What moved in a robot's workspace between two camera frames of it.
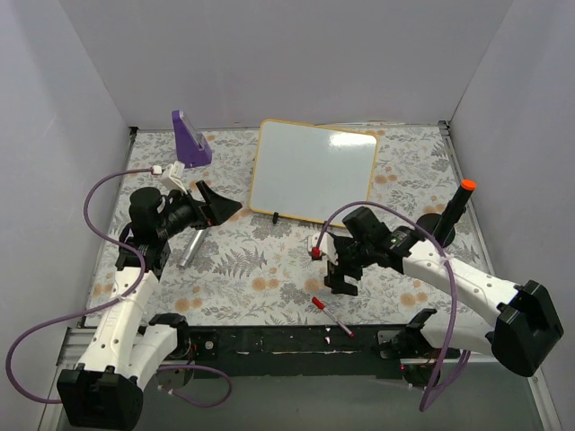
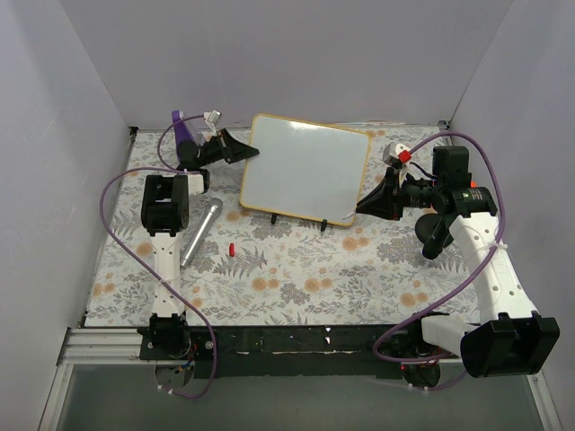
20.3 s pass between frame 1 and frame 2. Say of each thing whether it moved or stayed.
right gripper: moved
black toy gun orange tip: stayed
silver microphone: stayed
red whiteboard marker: moved
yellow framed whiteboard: moved
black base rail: stayed
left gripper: moved
